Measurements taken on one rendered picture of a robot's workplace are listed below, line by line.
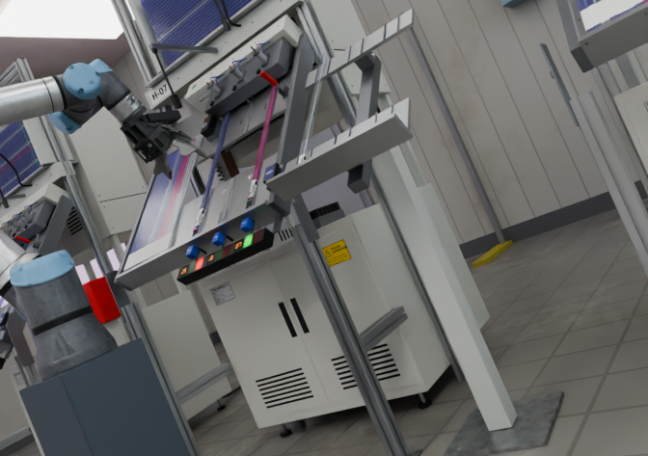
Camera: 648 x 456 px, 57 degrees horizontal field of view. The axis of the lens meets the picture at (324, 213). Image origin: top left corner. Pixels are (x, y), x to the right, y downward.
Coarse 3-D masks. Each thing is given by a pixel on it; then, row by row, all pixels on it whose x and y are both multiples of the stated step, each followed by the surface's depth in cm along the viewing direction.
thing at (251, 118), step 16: (288, 80) 184; (256, 96) 194; (240, 112) 196; (256, 112) 188; (272, 112) 180; (192, 128) 217; (240, 128) 189; (256, 128) 183; (208, 144) 200; (224, 144) 191
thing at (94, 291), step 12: (84, 288) 217; (96, 288) 216; (108, 288) 220; (96, 300) 215; (108, 300) 218; (96, 312) 216; (108, 312) 217; (120, 312) 220; (108, 324) 219; (120, 336) 221
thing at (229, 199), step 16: (272, 160) 164; (240, 176) 171; (224, 192) 173; (240, 192) 166; (256, 192) 160; (192, 208) 181; (208, 208) 174; (224, 208) 167; (240, 208) 161; (192, 224) 176; (208, 224) 169; (176, 240) 177
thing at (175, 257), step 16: (256, 208) 152; (272, 208) 152; (224, 224) 158; (240, 224) 158; (256, 224) 158; (192, 240) 166; (208, 240) 165; (160, 256) 174; (176, 256) 173; (128, 272) 182; (144, 272) 181; (160, 272) 180
